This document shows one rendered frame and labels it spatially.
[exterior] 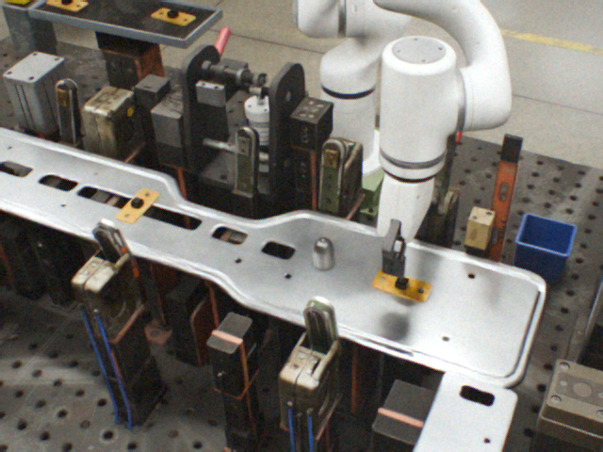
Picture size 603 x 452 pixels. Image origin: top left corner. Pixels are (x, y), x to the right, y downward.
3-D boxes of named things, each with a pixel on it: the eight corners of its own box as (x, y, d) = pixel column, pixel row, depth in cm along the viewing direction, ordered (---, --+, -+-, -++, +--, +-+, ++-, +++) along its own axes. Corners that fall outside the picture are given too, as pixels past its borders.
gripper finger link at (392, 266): (385, 234, 101) (383, 269, 106) (376, 250, 99) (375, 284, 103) (408, 241, 100) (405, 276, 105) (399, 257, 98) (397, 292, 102)
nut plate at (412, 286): (370, 286, 112) (370, 281, 111) (379, 269, 115) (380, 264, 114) (424, 303, 109) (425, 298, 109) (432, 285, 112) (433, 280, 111)
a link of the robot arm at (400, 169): (393, 115, 99) (392, 134, 101) (368, 153, 93) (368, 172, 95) (455, 130, 96) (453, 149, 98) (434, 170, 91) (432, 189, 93)
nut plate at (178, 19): (150, 17, 144) (149, 11, 144) (162, 8, 147) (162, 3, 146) (184, 26, 141) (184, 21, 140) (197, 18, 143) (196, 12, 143)
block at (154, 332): (139, 337, 145) (108, 225, 126) (174, 291, 154) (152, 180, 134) (163, 346, 143) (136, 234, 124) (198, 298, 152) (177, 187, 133)
